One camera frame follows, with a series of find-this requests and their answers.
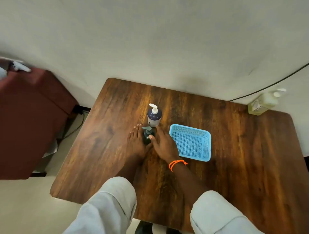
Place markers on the person's white sleeve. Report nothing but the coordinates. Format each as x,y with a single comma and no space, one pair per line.
106,207
217,214

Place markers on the person's right hand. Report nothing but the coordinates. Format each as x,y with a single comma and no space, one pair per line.
166,145

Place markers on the blue plastic mesh basket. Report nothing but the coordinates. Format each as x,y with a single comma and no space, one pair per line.
190,142

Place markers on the small teal translucent bottle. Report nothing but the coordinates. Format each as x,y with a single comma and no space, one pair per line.
146,140

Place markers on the person's left white sleeve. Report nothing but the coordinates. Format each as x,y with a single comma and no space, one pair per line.
106,207

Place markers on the dark teal pump head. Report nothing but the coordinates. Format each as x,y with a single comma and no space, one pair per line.
146,129

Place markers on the person's right white sleeve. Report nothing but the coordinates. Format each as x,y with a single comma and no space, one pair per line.
217,214

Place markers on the person's right forearm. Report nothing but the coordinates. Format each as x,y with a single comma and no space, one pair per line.
188,180

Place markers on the large yellow soap bottle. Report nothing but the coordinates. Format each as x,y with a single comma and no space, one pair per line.
260,103

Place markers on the small navy white pump bottle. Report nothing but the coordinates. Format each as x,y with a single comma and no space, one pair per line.
154,118

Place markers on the person's left forearm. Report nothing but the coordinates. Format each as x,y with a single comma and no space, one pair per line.
131,167

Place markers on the white crumpled cloth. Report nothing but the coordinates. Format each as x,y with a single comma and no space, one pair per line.
21,67

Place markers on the maroon upholstered seat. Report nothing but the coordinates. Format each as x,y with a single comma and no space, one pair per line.
31,120

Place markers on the white pump head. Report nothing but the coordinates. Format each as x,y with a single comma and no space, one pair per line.
278,92

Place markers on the person's left hand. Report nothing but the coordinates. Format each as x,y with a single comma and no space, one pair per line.
138,144

